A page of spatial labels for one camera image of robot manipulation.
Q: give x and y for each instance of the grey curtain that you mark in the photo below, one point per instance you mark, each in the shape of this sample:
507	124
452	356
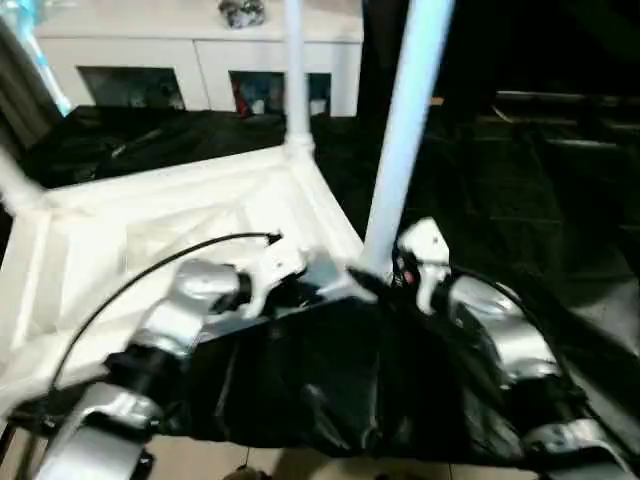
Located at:
20	85

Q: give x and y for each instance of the black mat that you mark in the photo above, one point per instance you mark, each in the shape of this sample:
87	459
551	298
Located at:
325	380

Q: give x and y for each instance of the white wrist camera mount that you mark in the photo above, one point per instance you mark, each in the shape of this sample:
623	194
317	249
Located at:
272	270
427	245

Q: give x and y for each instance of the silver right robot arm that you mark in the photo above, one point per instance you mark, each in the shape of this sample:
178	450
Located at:
510	330

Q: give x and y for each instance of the white plastic table leg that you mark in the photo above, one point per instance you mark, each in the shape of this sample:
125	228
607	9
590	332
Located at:
17	185
297	75
405	140

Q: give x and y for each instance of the clear bag on cabinet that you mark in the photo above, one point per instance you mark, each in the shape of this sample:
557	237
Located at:
241	12

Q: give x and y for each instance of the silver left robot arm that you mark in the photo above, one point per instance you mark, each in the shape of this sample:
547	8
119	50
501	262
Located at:
170	320

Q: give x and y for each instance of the black box with beige label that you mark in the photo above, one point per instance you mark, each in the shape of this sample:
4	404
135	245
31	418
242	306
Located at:
475	50

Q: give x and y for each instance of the white plastic table top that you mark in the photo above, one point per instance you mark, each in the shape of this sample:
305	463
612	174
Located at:
125	215

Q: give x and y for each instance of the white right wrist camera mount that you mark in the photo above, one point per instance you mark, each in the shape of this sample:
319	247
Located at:
427	245

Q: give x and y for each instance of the blue white package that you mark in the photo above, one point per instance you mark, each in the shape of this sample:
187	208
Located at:
50	75

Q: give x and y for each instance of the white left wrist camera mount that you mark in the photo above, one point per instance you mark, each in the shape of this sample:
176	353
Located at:
272	270

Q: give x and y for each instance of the black television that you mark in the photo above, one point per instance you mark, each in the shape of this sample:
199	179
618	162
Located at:
565	100

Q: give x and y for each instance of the white cabinet with glass doors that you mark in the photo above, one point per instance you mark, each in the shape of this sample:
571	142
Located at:
150	55

